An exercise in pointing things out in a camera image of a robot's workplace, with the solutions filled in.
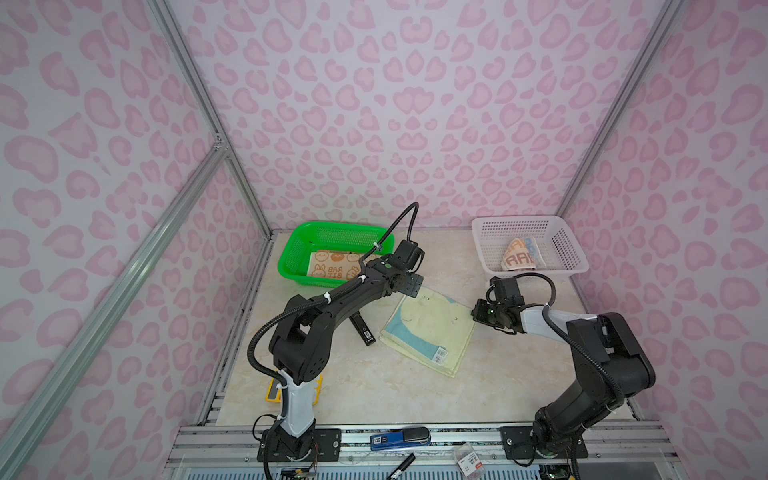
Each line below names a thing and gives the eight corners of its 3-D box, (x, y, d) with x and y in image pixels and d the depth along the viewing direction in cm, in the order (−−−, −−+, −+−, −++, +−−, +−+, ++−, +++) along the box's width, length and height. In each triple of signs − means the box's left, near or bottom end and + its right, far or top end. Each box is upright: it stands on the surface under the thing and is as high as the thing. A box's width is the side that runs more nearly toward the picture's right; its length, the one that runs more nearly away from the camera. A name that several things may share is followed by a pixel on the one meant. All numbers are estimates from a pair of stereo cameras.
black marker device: (367, 347, 91) (366, 343, 89) (351, 320, 97) (349, 315, 95) (376, 342, 92) (375, 338, 90) (359, 315, 98) (358, 310, 96)
